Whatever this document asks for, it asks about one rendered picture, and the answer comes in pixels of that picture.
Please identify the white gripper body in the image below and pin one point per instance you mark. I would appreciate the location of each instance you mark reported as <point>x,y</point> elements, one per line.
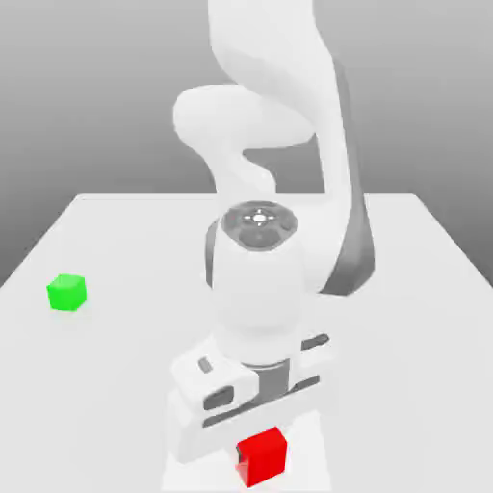
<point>200,439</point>

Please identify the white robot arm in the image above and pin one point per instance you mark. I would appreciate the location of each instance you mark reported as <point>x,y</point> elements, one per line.
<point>256,292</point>

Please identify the small green cube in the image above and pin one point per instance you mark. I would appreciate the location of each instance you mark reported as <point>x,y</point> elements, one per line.
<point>66,293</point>

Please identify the small red cube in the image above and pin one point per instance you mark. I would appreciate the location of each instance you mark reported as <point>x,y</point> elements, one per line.
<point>265,456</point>

